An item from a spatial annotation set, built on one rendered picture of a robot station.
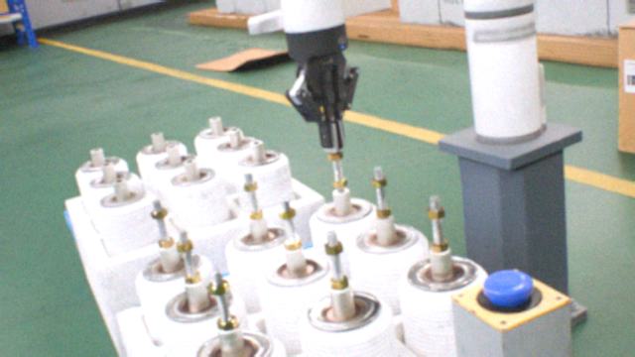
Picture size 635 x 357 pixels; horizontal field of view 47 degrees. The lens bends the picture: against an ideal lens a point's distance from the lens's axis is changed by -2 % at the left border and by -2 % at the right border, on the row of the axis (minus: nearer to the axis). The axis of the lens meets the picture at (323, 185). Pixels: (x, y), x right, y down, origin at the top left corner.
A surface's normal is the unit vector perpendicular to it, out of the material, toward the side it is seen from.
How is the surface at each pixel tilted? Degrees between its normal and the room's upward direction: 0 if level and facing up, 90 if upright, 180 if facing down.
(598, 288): 0
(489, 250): 90
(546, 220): 90
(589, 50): 90
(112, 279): 90
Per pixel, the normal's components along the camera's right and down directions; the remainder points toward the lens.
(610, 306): -0.15, -0.93
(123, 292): 0.43, 0.26
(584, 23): -0.84, 0.30
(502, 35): -0.17, 0.37
